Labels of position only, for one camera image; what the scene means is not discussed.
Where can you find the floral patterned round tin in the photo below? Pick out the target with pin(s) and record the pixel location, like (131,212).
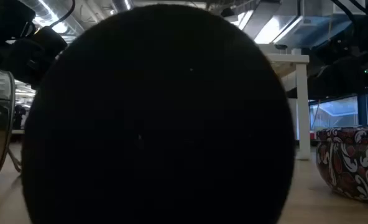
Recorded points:
(352,161)

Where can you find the gold candlestick holder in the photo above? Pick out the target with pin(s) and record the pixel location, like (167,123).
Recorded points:
(156,124)

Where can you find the white perforated shelf riser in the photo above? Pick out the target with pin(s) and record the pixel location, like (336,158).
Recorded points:
(302,109)

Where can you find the person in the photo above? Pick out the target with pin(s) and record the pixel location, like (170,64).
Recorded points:
(19,116)

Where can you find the background wooden desk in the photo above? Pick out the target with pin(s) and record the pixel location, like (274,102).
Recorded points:
(17,132)

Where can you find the ribbed silver ventilation duct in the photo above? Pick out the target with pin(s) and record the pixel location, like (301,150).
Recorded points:
(42,7)

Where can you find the round silver ventilation duct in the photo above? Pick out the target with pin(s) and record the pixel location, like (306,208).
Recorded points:
(123,4)

